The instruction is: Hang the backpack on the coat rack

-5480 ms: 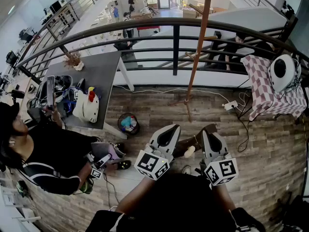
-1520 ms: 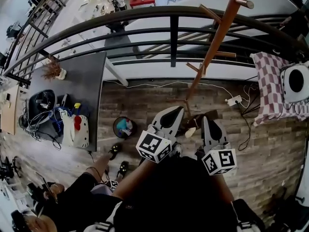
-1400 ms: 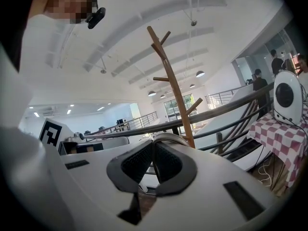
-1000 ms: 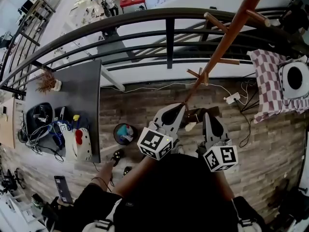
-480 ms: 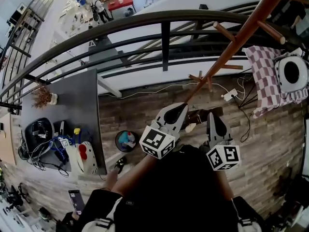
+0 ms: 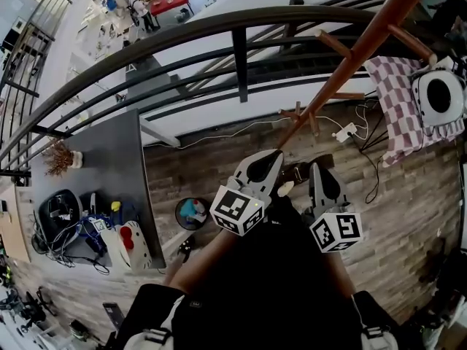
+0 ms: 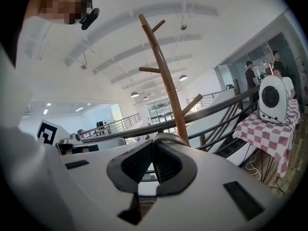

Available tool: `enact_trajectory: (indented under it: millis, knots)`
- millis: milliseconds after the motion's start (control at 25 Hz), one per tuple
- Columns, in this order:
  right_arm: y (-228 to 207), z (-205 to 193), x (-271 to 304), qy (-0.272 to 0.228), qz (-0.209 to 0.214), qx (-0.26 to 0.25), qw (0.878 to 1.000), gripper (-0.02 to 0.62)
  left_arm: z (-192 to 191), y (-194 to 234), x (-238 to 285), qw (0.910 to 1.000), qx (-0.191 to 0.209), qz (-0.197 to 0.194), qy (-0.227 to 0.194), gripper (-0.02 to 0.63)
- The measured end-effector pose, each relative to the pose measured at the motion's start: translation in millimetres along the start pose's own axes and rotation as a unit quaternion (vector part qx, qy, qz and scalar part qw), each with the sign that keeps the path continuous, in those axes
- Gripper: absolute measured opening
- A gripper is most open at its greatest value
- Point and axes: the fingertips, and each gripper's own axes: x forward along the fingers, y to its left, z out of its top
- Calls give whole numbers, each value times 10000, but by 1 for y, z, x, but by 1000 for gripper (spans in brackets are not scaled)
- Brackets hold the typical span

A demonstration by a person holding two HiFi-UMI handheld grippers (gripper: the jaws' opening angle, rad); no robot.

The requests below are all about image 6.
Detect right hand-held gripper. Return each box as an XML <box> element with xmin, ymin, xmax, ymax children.
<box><xmin>309</xmin><ymin>162</ymin><xmax>364</xmax><ymax>254</ymax></box>

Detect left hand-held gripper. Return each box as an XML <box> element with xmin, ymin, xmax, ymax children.
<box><xmin>209</xmin><ymin>150</ymin><xmax>285</xmax><ymax>238</ymax></box>

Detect brown wooden coat stand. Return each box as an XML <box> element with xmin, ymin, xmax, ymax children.
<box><xmin>277</xmin><ymin>0</ymin><xmax>467</xmax><ymax>151</ymax></box>

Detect person's right forearm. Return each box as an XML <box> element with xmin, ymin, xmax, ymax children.
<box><xmin>320</xmin><ymin>248</ymin><xmax>358</xmax><ymax>295</ymax></box>

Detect person's left forearm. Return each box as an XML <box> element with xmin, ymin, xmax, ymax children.
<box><xmin>162</xmin><ymin>226</ymin><xmax>240</xmax><ymax>295</ymax></box>

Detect white power strip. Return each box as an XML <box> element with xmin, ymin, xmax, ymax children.
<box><xmin>331</xmin><ymin>122</ymin><xmax>360</xmax><ymax>144</ymax></box>

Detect teal crumpled packet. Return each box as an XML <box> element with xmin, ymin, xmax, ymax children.
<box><xmin>180</xmin><ymin>198</ymin><xmax>200</xmax><ymax>219</ymax></box>

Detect black round waste bin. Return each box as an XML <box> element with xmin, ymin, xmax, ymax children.
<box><xmin>174</xmin><ymin>197</ymin><xmax>215</xmax><ymax>230</ymax></box>

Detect person's dark shirt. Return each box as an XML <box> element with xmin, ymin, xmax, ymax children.
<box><xmin>116</xmin><ymin>193</ymin><xmax>413</xmax><ymax>350</ymax></box>

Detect black clog with charms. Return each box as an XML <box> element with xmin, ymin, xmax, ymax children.
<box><xmin>177</xmin><ymin>236</ymin><xmax>196</xmax><ymax>264</ymax></box>

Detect checkered red white cloth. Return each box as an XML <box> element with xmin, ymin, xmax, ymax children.
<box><xmin>363</xmin><ymin>55</ymin><xmax>466</xmax><ymax>168</ymax></box>

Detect curved black metal railing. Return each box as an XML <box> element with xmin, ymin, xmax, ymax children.
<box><xmin>0</xmin><ymin>0</ymin><xmax>467</xmax><ymax>178</ymax></box>

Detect dark blue bag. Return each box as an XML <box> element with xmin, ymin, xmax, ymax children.
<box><xmin>78</xmin><ymin>191</ymin><xmax>142</xmax><ymax>233</ymax></box>

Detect white cat-shaped bag red bow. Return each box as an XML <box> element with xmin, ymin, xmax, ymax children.
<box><xmin>100</xmin><ymin>219</ymin><xmax>153</xmax><ymax>275</ymax></box>

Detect grey table white legs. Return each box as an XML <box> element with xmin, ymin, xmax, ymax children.
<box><xmin>27</xmin><ymin>108</ymin><xmax>182</xmax><ymax>269</ymax></box>

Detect black floor bag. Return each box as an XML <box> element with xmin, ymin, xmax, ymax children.
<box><xmin>433</xmin><ymin>248</ymin><xmax>467</xmax><ymax>327</ymax></box>

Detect red table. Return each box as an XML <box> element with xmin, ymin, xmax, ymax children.
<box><xmin>149</xmin><ymin>0</ymin><xmax>194</xmax><ymax>18</ymax></box>

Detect dried plant in white vase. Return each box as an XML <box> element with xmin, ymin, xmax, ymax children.
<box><xmin>39</xmin><ymin>139</ymin><xmax>85</xmax><ymax>178</ymax></box>

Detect person's white harness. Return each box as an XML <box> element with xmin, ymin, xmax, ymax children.
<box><xmin>122</xmin><ymin>324</ymin><xmax>399</xmax><ymax>350</ymax></box>

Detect black open case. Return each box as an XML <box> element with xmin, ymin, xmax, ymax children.
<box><xmin>38</xmin><ymin>189</ymin><xmax>84</xmax><ymax>246</ymax></box>

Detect light wooden desk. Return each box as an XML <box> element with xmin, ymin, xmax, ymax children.
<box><xmin>0</xmin><ymin>184</ymin><xmax>32</xmax><ymax>264</ymax></box>

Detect straight black metal railing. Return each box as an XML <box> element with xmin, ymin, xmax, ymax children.
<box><xmin>0</xmin><ymin>0</ymin><xmax>88</xmax><ymax>131</ymax></box>

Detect black floor cable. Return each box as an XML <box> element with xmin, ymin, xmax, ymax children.
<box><xmin>350</xmin><ymin>100</ymin><xmax>391</xmax><ymax>204</ymax></box>

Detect black cable bundle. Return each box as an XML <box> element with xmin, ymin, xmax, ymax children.
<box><xmin>31</xmin><ymin>227</ymin><xmax>110</xmax><ymax>276</ymax></box>

